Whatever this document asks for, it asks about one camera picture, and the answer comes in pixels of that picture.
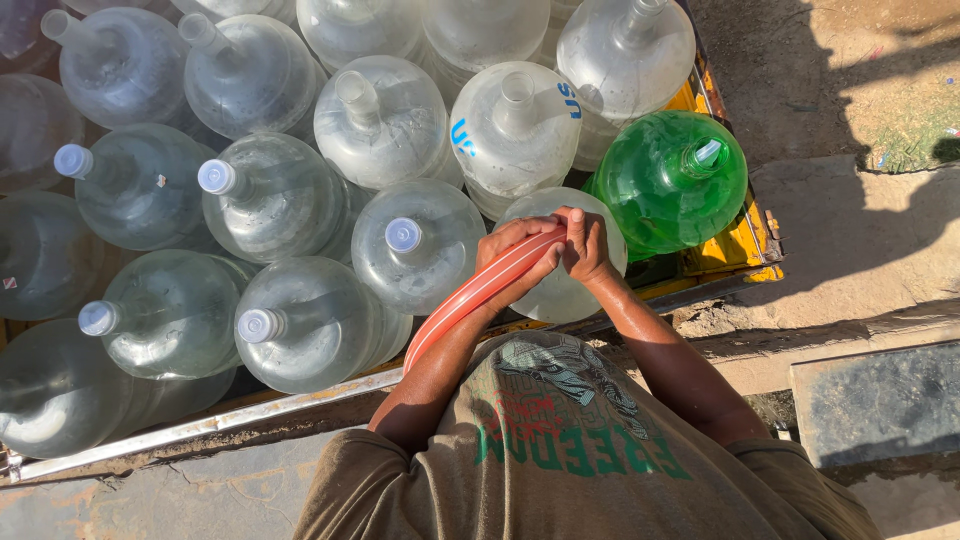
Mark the yellow metal cart bed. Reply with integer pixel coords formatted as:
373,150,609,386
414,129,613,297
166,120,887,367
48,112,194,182
0,0,786,486

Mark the person's right hand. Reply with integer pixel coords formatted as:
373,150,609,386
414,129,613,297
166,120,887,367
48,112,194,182
553,207,625,290

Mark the person's left hand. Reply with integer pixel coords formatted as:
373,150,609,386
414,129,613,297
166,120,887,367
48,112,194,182
475,215,569,313

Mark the olive printed t-shirt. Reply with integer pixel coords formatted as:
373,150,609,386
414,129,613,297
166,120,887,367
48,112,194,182
293,330,887,540

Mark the green water jug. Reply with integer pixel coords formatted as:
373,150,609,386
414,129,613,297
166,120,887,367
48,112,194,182
582,110,750,263

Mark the orange white-striped water hose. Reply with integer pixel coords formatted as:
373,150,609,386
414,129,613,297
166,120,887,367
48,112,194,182
402,226,569,375

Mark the dark stone slab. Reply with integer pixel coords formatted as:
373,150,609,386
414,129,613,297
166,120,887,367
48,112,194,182
789,339,960,471

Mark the cluster of clear water jugs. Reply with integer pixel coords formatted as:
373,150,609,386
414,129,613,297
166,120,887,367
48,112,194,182
0,0,699,461

